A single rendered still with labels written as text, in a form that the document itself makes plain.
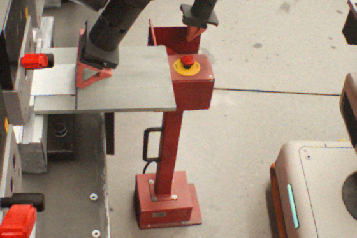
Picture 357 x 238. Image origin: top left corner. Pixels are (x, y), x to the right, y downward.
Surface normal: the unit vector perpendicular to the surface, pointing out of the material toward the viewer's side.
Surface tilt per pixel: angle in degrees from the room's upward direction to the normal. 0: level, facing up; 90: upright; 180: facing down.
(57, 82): 0
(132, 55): 0
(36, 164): 90
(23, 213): 39
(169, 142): 90
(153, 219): 90
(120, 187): 0
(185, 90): 90
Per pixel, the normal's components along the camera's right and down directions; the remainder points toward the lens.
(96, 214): 0.10, -0.70
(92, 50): 0.54, -0.63
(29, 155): 0.13, 0.71
